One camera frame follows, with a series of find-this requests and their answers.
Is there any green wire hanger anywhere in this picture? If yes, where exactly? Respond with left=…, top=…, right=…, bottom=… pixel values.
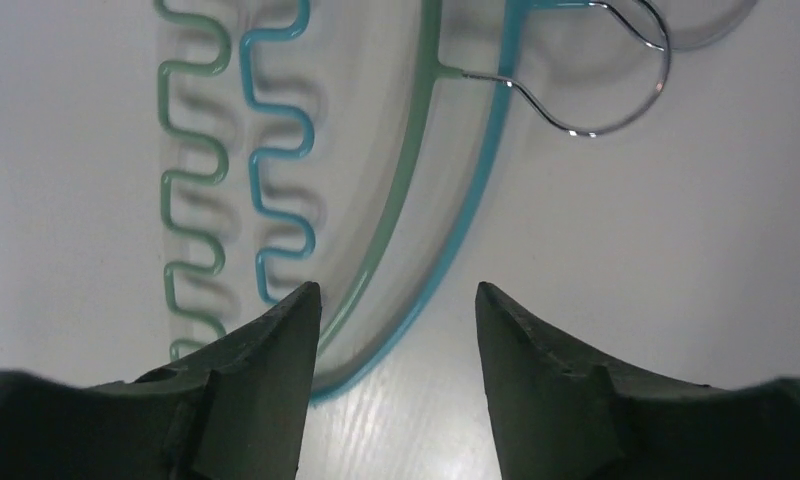
left=153, top=0, right=672, bottom=362

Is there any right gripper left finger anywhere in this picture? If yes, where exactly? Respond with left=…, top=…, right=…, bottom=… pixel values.
left=0, top=282, right=322, bottom=479

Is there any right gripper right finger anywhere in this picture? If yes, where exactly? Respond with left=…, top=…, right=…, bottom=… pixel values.
left=475, top=282, right=800, bottom=479

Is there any blue wire hanger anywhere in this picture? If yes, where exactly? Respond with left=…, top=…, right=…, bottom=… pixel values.
left=239, top=0, right=759, bottom=405

